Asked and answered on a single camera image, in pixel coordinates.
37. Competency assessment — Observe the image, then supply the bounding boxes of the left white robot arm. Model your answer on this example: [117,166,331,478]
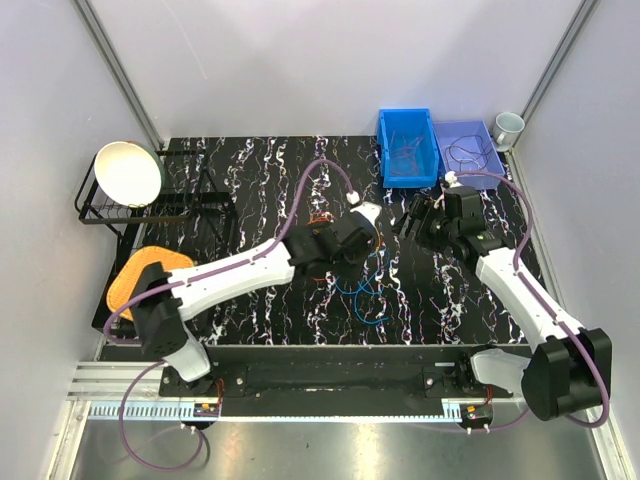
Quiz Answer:
[130,212,378,396]

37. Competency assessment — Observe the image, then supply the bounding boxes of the yellow cable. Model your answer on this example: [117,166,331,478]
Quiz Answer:
[369,224,389,259]

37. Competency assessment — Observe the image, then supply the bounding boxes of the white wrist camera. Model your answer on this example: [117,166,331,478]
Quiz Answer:
[346,191,382,233]
[444,171,460,189]

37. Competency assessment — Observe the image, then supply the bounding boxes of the white round bowl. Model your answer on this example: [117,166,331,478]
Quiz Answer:
[93,141,165,207]

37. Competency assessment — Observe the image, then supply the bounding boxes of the black wire dish rack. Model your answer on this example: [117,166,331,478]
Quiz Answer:
[74,148,237,262]

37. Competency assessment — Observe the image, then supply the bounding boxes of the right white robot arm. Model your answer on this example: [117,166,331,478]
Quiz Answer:
[393,186,612,428]

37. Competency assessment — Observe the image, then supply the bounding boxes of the white ceramic mug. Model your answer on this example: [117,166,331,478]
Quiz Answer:
[492,112,526,152]

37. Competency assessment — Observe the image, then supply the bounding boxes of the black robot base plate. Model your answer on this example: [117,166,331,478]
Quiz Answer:
[159,345,524,422]

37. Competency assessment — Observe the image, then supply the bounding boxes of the right purple robot hose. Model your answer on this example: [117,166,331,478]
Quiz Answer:
[444,170,612,434]

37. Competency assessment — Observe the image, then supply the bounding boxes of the red cable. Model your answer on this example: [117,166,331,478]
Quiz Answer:
[388,130,427,177]

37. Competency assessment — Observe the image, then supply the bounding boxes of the dark brown cable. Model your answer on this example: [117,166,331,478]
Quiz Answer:
[444,130,496,174]

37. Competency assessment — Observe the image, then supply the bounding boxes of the lavender plastic tray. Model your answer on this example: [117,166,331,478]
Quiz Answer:
[433,120,505,179]

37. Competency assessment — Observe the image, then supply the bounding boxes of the blue plastic bin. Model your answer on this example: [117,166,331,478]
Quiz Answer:
[376,108,439,189]

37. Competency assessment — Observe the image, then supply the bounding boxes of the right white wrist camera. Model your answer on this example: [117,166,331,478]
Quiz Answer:
[444,171,460,189]

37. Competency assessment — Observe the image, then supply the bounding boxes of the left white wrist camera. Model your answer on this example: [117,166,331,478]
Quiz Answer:
[346,191,382,233]

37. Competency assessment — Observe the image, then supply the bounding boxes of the orange woven basket tray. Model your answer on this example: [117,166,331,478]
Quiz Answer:
[106,246,195,313]

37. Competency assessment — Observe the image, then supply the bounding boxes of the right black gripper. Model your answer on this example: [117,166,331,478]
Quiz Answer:
[388,194,458,255]

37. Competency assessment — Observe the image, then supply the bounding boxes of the blue cable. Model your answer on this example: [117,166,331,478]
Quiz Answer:
[334,249,391,327]

